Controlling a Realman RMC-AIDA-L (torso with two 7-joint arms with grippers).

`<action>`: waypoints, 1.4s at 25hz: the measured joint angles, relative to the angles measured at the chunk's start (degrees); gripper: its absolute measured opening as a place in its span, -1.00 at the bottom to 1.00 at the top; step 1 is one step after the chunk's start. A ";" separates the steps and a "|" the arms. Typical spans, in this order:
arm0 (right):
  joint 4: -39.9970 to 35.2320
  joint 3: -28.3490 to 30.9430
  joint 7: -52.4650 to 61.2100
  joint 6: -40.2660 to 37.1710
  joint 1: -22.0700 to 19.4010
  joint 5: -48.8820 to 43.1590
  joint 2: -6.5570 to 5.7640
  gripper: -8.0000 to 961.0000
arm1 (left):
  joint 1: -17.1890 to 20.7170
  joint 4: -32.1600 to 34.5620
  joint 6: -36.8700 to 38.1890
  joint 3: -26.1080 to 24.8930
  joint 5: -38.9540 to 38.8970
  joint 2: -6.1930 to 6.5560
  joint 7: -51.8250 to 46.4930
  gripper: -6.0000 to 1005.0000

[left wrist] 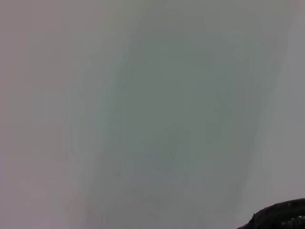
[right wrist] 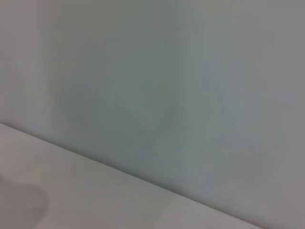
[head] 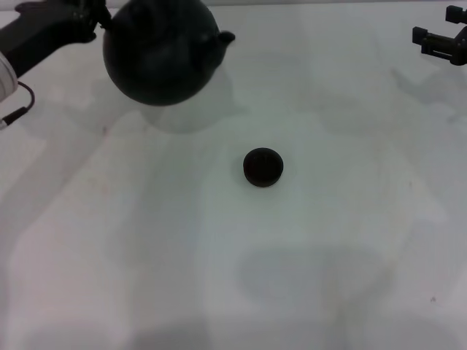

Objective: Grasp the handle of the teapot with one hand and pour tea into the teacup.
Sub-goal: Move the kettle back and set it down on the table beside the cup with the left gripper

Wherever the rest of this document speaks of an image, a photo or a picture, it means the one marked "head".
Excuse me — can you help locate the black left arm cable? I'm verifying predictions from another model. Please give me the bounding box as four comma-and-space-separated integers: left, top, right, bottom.
0, 81, 36, 131

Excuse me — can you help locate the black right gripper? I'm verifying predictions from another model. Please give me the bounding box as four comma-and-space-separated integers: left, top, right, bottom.
412, 5, 467, 67

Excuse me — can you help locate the small dark teacup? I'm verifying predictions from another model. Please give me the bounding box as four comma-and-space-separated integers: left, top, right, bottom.
242, 147, 285, 188

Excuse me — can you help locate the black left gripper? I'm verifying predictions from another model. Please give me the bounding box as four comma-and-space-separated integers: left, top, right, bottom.
0, 0, 112, 79

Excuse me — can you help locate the black round teapot with handle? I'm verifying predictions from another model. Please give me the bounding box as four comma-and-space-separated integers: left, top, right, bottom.
102, 0, 236, 107

